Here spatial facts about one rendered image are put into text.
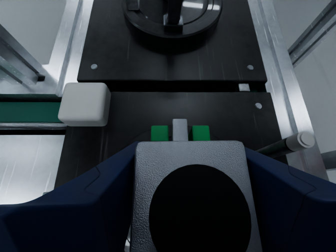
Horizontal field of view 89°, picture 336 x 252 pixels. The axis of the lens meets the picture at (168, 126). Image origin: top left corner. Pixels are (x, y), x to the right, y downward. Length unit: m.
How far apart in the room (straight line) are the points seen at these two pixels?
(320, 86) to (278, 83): 0.20
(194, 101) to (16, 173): 0.25
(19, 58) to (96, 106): 0.12
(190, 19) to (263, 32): 0.12
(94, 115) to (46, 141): 0.12
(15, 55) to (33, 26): 0.27
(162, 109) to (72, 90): 0.10
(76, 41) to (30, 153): 0.17
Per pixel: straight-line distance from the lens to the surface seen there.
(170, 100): 0.20
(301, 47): 0.34
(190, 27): 0.25
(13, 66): 0.26
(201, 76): 0.23
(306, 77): 0.46
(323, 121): 0.43
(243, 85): 0.24
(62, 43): 0.31
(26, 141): 0.31
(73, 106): 0.20
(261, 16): 0.36
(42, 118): 0.27
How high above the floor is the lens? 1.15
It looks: 70 degrees down
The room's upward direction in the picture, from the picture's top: 3 degrees clockwise
